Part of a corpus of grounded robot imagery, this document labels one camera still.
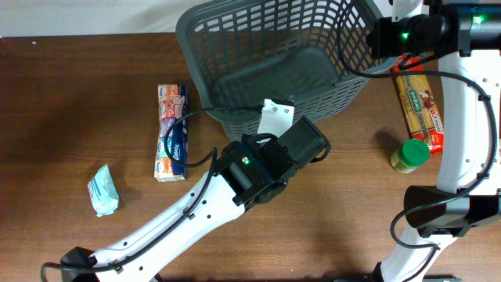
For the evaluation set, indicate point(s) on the grey plastic basket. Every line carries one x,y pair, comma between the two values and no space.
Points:
311,53

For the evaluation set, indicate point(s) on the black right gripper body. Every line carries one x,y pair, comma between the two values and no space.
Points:
405,37

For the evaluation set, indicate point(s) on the Kleenex tissue multipack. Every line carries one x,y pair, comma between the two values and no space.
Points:
173,105

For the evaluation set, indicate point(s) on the red spaghetti pasta package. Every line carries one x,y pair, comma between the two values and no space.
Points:
420,111

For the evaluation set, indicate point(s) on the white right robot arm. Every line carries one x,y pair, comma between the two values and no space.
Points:
464,37

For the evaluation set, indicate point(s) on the teal wet wipes packet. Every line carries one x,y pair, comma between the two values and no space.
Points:
103,193

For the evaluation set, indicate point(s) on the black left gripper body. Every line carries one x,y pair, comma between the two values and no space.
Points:
263,145

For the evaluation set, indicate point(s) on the green lidded spice jar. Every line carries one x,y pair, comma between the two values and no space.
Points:
410,155

